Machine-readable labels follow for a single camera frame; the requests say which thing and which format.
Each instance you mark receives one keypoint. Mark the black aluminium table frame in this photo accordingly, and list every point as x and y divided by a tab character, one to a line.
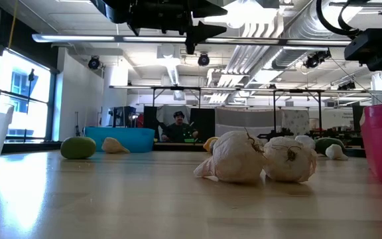
177	147

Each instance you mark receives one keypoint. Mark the black gantry frame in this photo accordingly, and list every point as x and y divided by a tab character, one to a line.
320	113

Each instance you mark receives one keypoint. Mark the black tripod stand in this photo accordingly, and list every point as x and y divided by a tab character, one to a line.
30	76

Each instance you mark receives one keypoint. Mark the black curtain partition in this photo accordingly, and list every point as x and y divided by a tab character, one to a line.
149	119
204	123

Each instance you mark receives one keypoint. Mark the grey curtain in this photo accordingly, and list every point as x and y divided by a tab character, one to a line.
244	119

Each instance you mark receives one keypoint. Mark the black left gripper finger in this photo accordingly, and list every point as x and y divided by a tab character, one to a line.
207	30
207	10

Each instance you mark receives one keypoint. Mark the silver ventilation duct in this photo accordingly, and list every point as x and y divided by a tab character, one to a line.
303	30

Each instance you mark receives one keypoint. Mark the person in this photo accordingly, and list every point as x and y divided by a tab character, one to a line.
179	132

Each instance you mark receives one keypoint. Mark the black computer monitor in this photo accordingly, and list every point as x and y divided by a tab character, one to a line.
358	117

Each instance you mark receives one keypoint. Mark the long led light bar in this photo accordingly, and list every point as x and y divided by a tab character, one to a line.
78	38

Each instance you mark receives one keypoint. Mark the small black robot arm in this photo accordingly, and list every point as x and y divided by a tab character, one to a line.
274	134

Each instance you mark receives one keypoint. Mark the yellow lemon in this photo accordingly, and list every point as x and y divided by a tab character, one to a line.
208	142

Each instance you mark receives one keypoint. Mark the white floral cloth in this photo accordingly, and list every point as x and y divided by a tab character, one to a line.
297	121

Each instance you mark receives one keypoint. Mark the large window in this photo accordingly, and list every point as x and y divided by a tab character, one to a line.
28	83

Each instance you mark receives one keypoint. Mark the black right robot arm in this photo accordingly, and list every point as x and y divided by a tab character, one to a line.
376	49

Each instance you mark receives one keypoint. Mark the black equipment rack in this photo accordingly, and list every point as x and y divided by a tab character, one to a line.
121	116

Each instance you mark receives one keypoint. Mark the black ceiling spotlight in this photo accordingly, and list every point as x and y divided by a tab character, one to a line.
313	61
203	59
93	63

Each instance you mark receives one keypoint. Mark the blue plastic basket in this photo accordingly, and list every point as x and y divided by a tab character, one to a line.
138	139

